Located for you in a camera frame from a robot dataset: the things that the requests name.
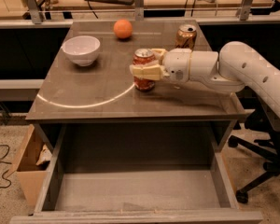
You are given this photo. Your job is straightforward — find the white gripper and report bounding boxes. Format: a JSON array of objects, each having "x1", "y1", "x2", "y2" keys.
[{"x1": 130, "y1": 49, "x2": 192, "y2": 82}]

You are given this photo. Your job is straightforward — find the red coke can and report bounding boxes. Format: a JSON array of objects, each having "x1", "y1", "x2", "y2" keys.
[{"x1": 133, "y1": 49, "x2": 156, "y2": 91}]

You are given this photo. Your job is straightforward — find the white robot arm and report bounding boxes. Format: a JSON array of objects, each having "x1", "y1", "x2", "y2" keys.
[{"x1": 130, "y1": 41, "x2": 280, "y2": 118}]

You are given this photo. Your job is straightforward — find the gold soda can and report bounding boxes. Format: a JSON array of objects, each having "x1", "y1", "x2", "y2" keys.
[{"x1": 175, "y1": 24, "x2": 197, "y2": 49}]

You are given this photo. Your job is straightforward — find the grey cabinet counter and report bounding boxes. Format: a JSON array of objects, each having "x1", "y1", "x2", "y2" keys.
[{"x1": 27, "y1": 21, "x2": 245, "y2": 150}]

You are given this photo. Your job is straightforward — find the grey open top drawer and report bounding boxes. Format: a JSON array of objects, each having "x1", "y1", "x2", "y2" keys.
[{"x1": 10, "y1": 122, "x2": 262, "y2": 224}]

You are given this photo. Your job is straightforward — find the orange fruit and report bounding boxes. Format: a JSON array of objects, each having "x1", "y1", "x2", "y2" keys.
[{"x1": 113, "y1": 20, "x2": 133, "y2": 39}]

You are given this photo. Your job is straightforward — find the white bowl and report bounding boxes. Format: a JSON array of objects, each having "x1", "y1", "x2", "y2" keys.
[{"x1": 62, "y1": 35, "x2": 101, "y2": 66}]

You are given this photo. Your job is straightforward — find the crumpled paper in box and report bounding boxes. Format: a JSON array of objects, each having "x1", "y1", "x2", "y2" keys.
[{"x1": 36, "y1": 145, "x2": 52, "y2": 166}]

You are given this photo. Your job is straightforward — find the black office chair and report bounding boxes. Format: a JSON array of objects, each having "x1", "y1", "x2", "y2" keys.
[{"x1": 228, "y1": 108, "x2": 280, "y2": 203}]

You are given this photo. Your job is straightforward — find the cardboard box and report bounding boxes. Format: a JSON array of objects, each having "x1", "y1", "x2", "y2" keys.
[{"x1": 7, "y1": 125, "x2": 49, "y2": 207}]

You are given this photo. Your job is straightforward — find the metal frame post middle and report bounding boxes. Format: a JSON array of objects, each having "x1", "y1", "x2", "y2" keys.
[{"x1": 134, "y1": 0, "x2": 144, "y2": 21}]

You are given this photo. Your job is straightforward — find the metal frame post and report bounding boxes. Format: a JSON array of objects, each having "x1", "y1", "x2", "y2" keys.
[
  {"x1": 20, "y1": 0, "x2": 44, "y2": 25},
  {"x1": 134, "y1": 0, "x2": 144, "y2": 21},
  {"x1": 236, "y1": 0, "x2": 253, "y2": 21}
]

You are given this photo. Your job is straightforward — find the metal frame post right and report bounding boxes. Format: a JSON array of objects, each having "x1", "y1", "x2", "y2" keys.
[{"x1": 236, "y1": 0, "x2": 253, "y2": 21}]

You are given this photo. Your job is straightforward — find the metal frame post left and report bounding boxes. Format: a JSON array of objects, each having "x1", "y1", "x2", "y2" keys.
[{"x1": 20, "y1": 0, "x2": 44, "y2": 25}]

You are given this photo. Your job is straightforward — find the black cable on floor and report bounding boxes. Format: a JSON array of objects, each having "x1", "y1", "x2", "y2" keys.
[{"x1": 0, "y1": 141, "x2": 13, "y2": 203}]

